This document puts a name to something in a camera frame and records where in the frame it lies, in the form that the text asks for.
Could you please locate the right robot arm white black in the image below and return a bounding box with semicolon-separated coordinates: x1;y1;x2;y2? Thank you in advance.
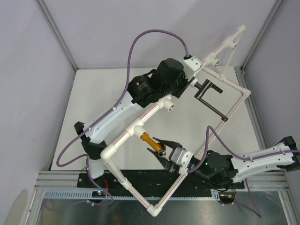
148;136;300;189

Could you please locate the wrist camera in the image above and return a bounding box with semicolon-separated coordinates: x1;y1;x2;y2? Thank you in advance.
169;147;193;175
183;56;203;80

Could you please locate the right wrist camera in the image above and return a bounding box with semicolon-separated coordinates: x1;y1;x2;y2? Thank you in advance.
169;147;193;175

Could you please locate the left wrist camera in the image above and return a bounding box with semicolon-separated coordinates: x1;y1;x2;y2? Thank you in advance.
183;56;203;80

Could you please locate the aluminium frame rail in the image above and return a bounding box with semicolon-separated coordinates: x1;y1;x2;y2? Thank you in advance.
34;171;290;191

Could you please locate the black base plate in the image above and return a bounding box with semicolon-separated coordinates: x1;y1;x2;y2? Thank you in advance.
77;168;246;200

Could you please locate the white slotted cable duct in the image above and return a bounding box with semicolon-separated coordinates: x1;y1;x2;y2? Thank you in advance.
44;190;234;201

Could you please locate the gold faucet with chrome knob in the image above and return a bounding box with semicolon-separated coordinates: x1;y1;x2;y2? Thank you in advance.
140;132;166;157

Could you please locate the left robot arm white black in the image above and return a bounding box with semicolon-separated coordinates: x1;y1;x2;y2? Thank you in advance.
74;58;191;187

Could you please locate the white PVC pipe frame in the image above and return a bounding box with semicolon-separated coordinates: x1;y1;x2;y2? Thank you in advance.
100;25;251;217

